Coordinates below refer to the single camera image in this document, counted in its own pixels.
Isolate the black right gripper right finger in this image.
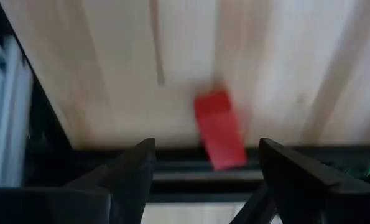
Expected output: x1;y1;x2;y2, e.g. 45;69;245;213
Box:
229;138;370;224

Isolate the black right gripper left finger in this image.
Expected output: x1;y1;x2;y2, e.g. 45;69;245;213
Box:
0;138;157;224

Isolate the red rectangular toy block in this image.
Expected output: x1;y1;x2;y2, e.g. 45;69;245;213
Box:
193;88;248;172

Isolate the clear plastic container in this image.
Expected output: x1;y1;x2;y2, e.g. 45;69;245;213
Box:
0;34;35;188

